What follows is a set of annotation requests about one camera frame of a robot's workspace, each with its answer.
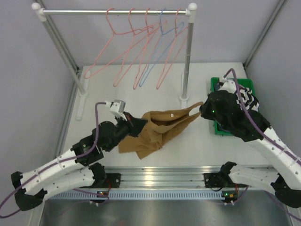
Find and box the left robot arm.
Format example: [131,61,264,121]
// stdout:
[11,113,147,211]

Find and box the blue wire hanger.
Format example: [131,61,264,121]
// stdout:
[139,8,184,87]

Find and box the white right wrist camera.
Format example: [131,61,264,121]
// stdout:
[218,77,237,94]

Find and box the pink wire hanger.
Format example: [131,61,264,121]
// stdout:
[83,8,152,79]
[113,8,163,87]
[133,8,158,90]
[156,8,188,90]

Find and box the dark blue garment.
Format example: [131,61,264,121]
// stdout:
[214,82,223,91]

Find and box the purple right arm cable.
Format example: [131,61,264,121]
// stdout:
[222,68,301,165]

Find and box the brown tank top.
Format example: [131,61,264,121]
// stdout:
[118,102,204,159]

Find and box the aluminium mounting rail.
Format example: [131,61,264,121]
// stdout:
[105,166,220,189]

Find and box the black white striped garment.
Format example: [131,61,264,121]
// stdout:
[239,86,260,112]

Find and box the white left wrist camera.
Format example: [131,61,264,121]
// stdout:
[105,99,127,121]

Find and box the slotted grey cable duct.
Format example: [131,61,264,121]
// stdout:
[52,190,238,200]

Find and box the green plastic bin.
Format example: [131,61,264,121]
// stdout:
[210,77,256,136]

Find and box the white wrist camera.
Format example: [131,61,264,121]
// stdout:
[105,99,127,121]
[218,77,237,94]

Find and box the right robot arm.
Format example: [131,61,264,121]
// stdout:
[199,90,301,208]

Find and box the silver white clothes rack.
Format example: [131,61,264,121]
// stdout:
[32,2,197,121]

